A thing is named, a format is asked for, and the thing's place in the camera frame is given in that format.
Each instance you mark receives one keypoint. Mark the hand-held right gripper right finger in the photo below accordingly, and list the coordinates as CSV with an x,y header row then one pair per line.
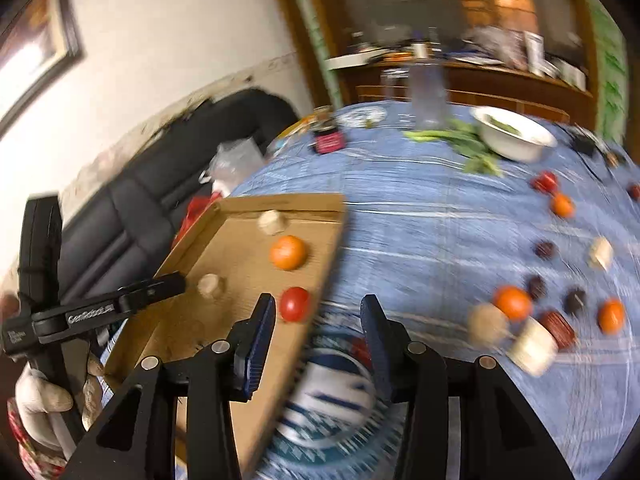
x,y
380,355

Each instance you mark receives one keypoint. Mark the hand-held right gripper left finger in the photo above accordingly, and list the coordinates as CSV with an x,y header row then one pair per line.
x,y
257,350

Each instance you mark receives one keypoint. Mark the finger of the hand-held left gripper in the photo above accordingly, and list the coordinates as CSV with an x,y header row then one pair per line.
x,y
152,292

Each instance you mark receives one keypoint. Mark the red tomato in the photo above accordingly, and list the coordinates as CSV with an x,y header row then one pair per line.
x,y
545,181
295,304

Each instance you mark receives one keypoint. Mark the cardboard box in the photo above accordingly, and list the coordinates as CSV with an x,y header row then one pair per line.
x,y
240,270

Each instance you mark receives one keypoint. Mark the orange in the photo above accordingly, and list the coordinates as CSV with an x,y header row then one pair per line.
x,y
512,302
611,316
288,252
562,205

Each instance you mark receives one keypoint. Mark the beige garlic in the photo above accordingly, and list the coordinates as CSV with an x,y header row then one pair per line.
x,y
272,221

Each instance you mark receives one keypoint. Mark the dark plum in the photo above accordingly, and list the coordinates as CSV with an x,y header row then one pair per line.
x,y
575,301
536,286

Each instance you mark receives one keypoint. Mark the reddish-brown sweet potato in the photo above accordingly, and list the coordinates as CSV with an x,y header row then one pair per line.
x,y
559,329

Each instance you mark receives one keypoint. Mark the person's left forearm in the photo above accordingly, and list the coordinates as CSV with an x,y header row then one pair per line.
x,y
22,442

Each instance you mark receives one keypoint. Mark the person's left hand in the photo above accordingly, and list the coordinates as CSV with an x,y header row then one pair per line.
x,y
37,395

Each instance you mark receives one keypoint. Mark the red plastic bag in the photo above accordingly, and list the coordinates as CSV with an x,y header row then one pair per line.
x,y
197,212

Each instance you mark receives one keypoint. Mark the black leather sofa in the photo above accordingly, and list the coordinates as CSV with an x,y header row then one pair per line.
x,y
150,180

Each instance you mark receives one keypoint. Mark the blue plaid tablecloth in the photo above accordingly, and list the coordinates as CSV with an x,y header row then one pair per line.
x,y
425,240

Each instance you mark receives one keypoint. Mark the clear plastic bag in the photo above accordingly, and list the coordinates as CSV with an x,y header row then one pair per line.
x,y
235,157

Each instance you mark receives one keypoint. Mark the dark red date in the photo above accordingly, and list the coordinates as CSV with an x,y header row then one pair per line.
x,y
545,249

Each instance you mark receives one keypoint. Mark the small dark red box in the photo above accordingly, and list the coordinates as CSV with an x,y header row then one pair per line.
x,y
327,141

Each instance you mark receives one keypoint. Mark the green leafy vegetable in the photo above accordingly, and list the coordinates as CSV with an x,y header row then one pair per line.
x,y
470,147

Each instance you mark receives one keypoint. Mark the white bowl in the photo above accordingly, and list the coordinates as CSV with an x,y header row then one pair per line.
x,y
515,142

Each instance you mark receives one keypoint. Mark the glass pitcher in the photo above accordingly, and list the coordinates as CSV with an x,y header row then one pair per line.
x,y
427,95

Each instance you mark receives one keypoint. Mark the wooden cabinet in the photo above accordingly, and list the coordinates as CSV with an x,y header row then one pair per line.
x,y
500,90

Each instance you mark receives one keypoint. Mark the black power adapter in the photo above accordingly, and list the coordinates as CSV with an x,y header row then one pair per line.
x,y
582,142

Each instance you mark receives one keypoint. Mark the white flat box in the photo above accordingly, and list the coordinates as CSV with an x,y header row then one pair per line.
x,y
352,61

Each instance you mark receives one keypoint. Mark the small reddish-brown object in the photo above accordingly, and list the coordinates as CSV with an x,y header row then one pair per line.
x,y
614,159

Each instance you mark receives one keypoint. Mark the crumpled plastic bag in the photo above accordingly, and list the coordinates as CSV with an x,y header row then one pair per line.
x,y
492,42

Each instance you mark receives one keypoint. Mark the small white boxes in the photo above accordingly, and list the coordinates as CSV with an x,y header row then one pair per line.
x,y
570,74

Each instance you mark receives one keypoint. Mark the white upright carton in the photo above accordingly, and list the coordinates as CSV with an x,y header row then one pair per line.
x,y
534,52

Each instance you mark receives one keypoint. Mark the framed wall picture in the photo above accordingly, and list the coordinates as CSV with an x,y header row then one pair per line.
x,y
45,35

